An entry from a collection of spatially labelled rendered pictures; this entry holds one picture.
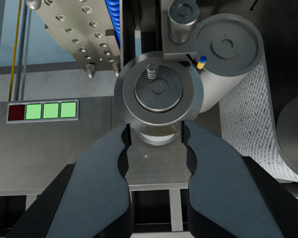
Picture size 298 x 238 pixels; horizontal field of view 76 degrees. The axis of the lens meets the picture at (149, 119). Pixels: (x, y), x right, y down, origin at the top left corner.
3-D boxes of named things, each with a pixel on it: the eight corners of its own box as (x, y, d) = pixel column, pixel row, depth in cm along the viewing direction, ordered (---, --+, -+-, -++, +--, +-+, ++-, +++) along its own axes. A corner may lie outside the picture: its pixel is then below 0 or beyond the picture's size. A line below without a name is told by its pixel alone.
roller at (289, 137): (358, 90, 31) (383, 181, 28) (268, 120, 55) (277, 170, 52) (269, 95, 31) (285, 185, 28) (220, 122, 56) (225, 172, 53)
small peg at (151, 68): (145, 64, 27) (155, 62, 27) (146, 72, 30) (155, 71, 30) (147, 73, 27) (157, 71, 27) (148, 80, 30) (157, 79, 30)
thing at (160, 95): (148, 119, 29) (126, 78, 30) (148, 121, 30) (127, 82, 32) (192, 96, 29) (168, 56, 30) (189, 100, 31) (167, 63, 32)
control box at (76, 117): (78, 99, 65) (78, 119, 64) (79, 99, 66) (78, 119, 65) (7, 103, 66) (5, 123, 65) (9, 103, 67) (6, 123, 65)
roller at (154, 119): (189, 53, 31) (199, 121, 29) (175, 99, 57) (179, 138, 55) (120, 59, 32) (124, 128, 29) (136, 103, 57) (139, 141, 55)
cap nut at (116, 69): (121, 62, 66) (122, 74, 65) (123, 66, 69) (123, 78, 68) (111, 62, 66) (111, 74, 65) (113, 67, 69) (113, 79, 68)
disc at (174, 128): (197, 46, 33) (210, 132, 30) (197, 48, 33) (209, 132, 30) (111, 55, 33) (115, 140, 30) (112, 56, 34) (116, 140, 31)
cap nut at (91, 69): (94, 63, 66) (94, 75, 65) (97, 68, 70) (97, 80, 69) (83, 64, 66) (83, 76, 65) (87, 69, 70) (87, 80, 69)
